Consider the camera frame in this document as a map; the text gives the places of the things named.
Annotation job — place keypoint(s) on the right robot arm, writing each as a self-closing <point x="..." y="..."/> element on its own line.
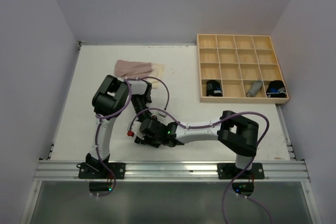
<point x="235" y="131"/>

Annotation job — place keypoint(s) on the dark rolled underwear in tray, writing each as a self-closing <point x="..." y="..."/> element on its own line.
<point x="213" y="89"/>

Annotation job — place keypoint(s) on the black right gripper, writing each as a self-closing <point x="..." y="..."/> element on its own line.
<point x="146" y="140"/>

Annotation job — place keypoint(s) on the pink beige underwear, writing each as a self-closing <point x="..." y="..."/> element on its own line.
<point x="133" y="69"/>

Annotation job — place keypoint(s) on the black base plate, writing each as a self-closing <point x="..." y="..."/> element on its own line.
<point x="240" y="170"/>
<point x="88" y="172"/>

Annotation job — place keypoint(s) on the black blue rolled underwear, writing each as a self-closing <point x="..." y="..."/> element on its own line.
<point x="276" y="89"/>

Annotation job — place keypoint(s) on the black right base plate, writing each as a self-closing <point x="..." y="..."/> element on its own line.
<point x="240" y="170"/>

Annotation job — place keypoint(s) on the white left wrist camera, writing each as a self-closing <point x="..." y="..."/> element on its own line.
<point x="159" y="114"/>

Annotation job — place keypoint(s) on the wooden compartment tray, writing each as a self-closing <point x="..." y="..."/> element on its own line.
<point x="236" y="61"/>

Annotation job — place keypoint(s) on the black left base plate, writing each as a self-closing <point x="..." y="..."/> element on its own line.
<point x="88" y="172"/>

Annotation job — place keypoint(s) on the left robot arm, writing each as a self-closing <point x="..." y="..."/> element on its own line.
<point x="111" y="99"/>

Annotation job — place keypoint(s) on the aluminium front rail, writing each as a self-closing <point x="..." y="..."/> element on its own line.
<point x="184" y="171"/>

